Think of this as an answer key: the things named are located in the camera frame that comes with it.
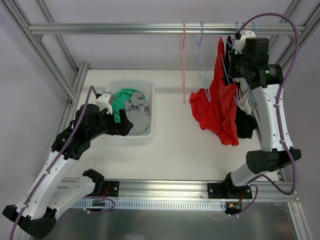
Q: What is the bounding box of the green tank top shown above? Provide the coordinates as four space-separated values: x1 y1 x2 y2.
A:
111 88 146 123

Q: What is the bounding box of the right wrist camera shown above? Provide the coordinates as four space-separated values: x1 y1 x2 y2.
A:
233 30 256 55

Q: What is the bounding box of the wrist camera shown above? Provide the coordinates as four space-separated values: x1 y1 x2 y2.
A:
233 30 256 55
95 91 115 115

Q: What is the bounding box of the white tank top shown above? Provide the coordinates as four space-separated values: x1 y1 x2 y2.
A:
237 95 252 115

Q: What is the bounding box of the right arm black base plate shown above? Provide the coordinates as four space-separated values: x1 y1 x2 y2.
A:
207 182 253 200

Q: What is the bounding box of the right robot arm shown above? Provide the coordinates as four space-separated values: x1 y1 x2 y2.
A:
217 37 302 199

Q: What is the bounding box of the black tank top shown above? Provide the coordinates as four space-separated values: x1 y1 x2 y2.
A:
223 36 257 140

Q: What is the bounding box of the grey tank top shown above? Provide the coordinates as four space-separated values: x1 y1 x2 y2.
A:
125 94 151 136

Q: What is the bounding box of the red tank top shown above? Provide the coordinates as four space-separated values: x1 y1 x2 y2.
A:
189 39 239 146

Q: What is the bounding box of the white slotted cable duct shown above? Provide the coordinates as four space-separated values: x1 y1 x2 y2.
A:
72 199 227 212

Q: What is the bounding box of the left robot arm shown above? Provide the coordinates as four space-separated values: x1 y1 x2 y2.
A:
2 104 133 240

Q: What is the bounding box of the blue wire hanger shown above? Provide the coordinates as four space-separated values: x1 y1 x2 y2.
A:
245 29 257 105
190 21 212 103
219 33 242 106

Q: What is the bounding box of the white plastic basket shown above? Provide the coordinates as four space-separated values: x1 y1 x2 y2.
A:
102 79 155 147

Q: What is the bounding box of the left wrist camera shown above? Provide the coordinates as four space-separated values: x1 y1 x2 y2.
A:
95 91 115 115

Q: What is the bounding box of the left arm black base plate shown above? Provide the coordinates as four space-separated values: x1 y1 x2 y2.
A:
102 180 120 197

